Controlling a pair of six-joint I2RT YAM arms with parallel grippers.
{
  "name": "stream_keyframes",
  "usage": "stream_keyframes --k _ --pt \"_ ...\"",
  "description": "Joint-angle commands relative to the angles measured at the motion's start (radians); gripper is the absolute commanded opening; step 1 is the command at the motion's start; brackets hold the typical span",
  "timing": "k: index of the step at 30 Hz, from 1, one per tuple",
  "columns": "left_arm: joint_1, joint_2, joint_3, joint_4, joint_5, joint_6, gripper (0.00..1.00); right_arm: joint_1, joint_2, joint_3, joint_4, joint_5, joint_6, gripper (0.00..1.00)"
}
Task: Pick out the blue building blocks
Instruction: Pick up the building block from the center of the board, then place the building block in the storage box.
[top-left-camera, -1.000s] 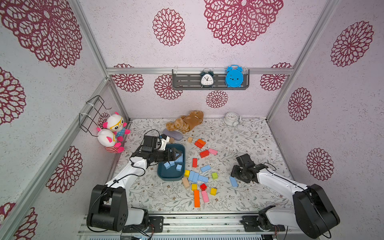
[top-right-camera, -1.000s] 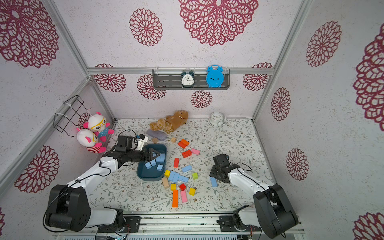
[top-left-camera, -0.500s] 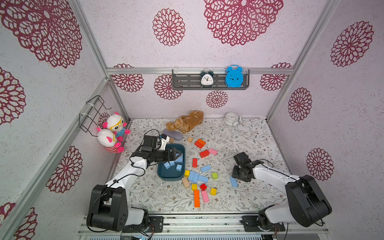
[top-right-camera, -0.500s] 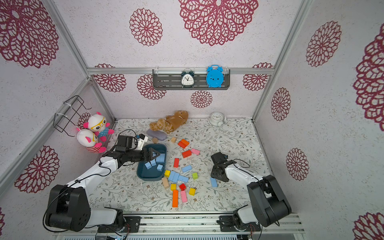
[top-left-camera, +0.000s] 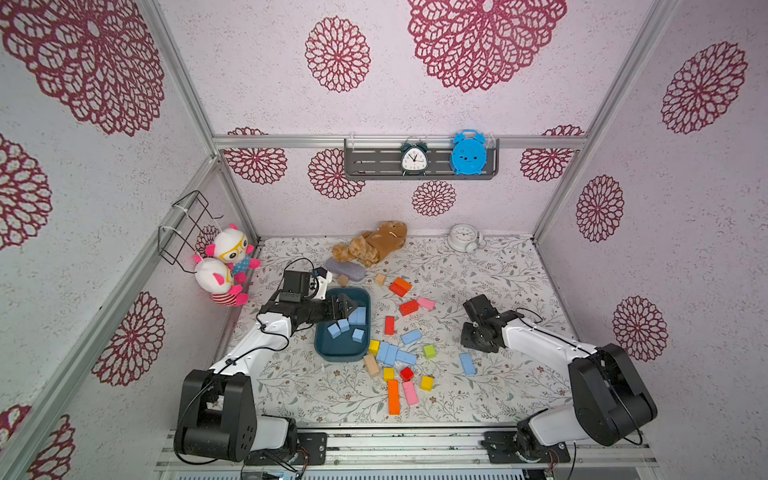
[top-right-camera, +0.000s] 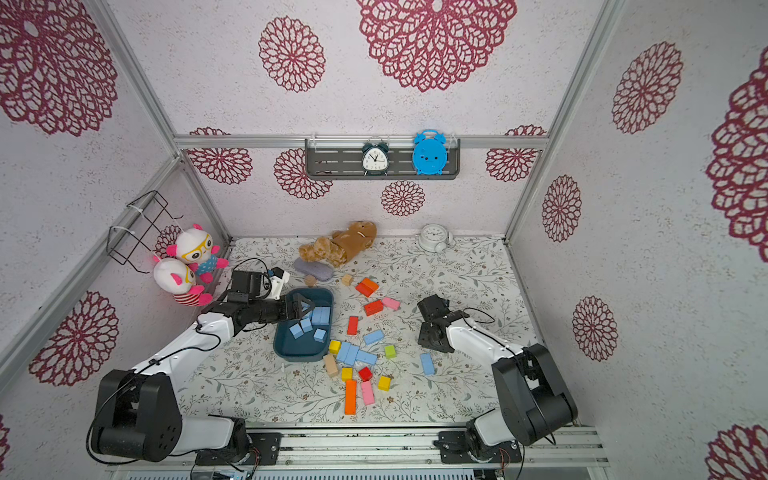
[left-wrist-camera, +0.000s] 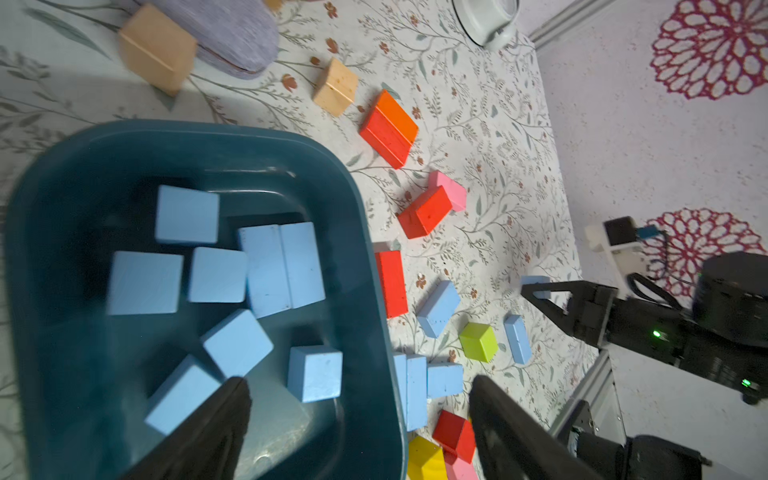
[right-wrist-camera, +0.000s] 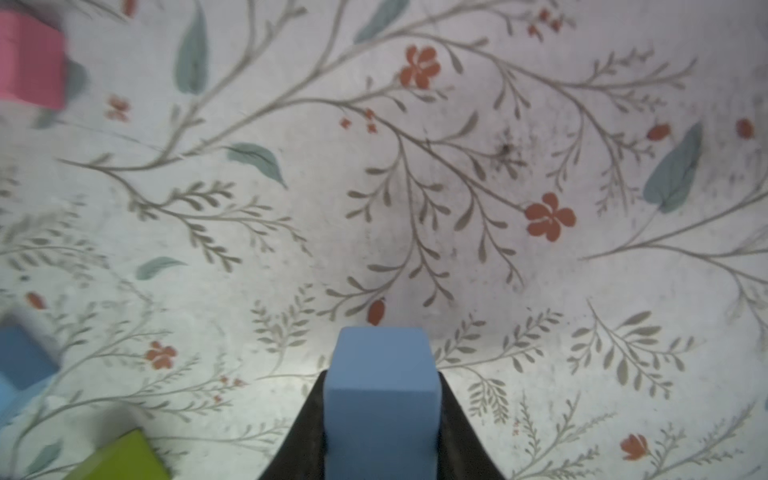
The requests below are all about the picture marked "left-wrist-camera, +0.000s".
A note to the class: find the red block middle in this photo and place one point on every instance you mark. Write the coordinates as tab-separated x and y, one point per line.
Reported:
423	215

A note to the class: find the blue cube in bin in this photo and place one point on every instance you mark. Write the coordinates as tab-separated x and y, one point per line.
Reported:
315	373
186	216
217	276
237	344
143	283

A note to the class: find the blue blocks cluster front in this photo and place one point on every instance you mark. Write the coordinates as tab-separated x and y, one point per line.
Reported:
420	381

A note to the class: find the red cube front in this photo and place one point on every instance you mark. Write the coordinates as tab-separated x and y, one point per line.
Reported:
456	435

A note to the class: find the blue flat block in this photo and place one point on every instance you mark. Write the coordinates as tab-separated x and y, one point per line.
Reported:
436	312

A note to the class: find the small wooden cube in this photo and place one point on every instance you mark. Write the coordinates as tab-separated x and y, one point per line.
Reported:
336	90

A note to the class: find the blue long block right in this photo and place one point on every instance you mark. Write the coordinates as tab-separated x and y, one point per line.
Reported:
518	339

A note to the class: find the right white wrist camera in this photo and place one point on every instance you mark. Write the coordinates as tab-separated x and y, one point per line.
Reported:
621	241

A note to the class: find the purple oval pad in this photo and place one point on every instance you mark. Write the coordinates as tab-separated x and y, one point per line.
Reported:
239	38

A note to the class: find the red block upright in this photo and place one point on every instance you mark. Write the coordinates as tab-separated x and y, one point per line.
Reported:
392	281

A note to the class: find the blue block in bin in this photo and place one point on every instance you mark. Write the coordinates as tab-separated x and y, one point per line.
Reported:
302	264

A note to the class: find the teal plastic bin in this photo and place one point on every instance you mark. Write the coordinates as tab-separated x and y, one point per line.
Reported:
86	377

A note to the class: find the white alarm clock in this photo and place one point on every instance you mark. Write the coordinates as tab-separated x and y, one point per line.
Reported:
490	24

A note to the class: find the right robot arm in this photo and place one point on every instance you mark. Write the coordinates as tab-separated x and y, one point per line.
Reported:
721	337

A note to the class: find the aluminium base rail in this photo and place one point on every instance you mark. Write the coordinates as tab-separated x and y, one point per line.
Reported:
594	406

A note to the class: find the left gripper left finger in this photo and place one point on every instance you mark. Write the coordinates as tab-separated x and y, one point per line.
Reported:
207	444

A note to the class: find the green cube block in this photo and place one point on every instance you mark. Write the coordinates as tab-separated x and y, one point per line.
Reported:
478	342

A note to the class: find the long pink block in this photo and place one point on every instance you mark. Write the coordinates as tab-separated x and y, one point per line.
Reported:
458	469

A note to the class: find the yellow cube front left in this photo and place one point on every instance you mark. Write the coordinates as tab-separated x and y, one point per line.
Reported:
425	460

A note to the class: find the orange red block back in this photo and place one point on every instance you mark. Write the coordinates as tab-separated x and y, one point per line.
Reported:
389	130

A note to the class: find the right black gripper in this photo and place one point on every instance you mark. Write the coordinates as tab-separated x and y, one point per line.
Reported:
590	312

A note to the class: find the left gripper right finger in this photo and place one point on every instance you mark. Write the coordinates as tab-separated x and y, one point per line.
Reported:
511	444

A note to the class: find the pink block back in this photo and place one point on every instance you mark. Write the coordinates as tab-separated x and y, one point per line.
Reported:
456	193

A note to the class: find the small wooden cylinder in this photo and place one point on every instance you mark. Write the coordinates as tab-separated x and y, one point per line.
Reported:
157	49

